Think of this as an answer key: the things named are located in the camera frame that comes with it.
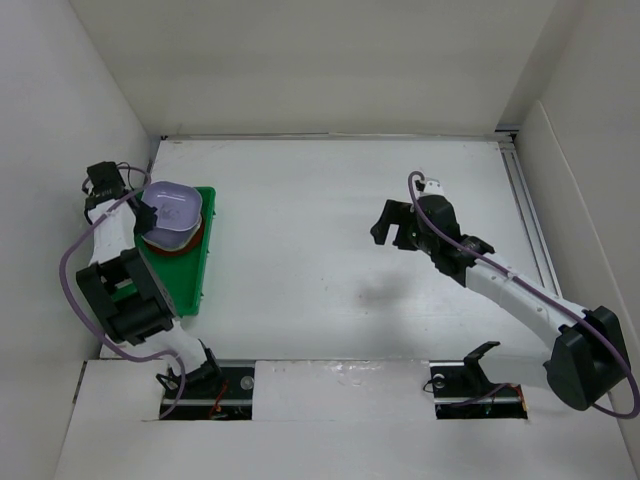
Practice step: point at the green plastic bin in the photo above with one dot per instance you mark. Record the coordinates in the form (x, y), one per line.
(182, 275)

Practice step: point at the purple square dish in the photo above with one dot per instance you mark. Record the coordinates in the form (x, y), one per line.
(177, 207)
(169, 239)

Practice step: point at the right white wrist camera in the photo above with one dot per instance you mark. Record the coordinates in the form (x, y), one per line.
(429, 187)

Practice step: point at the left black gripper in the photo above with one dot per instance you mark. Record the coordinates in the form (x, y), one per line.
(147, 219)

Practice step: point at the right aluminium frame rail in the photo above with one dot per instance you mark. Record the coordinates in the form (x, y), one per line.
(525, 205)

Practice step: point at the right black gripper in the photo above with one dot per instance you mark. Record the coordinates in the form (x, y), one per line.
(397, 212)

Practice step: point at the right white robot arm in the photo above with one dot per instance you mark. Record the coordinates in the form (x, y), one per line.
(588, 352)

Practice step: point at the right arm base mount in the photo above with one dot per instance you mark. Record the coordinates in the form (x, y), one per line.
(462, 391)

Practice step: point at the red round plate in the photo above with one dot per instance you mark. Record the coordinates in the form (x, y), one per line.
(193, 243)

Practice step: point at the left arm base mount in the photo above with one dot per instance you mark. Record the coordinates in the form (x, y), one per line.
(229, 399)

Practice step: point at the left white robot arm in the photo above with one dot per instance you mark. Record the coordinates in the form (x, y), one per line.
(131, 311)

